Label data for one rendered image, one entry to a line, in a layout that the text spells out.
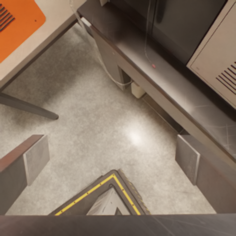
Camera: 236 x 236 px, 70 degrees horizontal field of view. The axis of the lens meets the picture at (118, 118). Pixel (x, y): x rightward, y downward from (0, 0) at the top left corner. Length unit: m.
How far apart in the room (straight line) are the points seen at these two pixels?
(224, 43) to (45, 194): 1.42
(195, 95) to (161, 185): 0.87
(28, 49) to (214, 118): 0.73
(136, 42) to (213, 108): 0.34
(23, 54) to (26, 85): 0.87
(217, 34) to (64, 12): 0.60
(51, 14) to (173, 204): 1.32
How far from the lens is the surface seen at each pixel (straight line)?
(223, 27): 0.40
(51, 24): 0.82
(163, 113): 1.33
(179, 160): 0.17
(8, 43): 0.82
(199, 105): 0.61
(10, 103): 1.01
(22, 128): 1.59
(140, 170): 1.31
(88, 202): 1.10
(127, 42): 0.66
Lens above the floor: 1.30
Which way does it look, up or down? 79 degrees down
